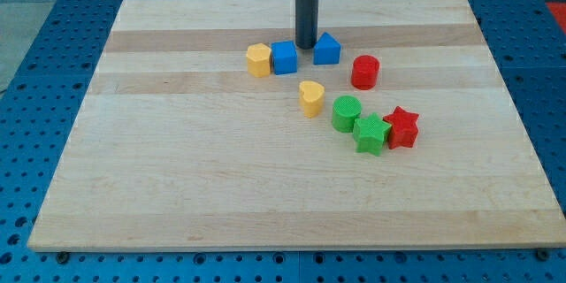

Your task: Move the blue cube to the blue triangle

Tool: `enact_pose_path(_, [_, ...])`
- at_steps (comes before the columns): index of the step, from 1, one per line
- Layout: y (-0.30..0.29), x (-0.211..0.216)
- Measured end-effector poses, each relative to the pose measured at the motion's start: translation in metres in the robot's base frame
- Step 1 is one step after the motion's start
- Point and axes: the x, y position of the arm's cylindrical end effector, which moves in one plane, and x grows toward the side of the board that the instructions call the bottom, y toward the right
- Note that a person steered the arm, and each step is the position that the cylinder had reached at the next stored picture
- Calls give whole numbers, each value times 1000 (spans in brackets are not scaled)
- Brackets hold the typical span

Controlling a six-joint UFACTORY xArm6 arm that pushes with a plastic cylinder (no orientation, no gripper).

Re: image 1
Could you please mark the red cylinder block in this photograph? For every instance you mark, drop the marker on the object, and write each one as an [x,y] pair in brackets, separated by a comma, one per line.
[365,72]

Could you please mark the green cylinder block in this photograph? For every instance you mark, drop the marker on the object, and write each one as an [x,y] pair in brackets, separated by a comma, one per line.
[346,109]

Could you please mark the green star block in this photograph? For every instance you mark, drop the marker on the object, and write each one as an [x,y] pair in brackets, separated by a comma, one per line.
[370,134]

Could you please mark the blue triangle block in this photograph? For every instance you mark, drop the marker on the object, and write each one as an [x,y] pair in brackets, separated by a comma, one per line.
[327,50]

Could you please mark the yellow hexagon block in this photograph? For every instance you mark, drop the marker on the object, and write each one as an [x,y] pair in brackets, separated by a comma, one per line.
[259,60]

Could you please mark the red star block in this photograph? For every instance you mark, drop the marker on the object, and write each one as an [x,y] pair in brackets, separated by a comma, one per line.
[404,129]

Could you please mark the yellow heart block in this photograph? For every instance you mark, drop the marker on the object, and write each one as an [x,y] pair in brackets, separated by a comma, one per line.
[311,98]

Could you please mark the blue cube block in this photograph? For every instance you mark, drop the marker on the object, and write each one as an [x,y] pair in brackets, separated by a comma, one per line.
[284,57]

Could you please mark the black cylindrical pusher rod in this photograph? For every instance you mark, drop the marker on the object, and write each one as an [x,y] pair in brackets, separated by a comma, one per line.
[306,18]

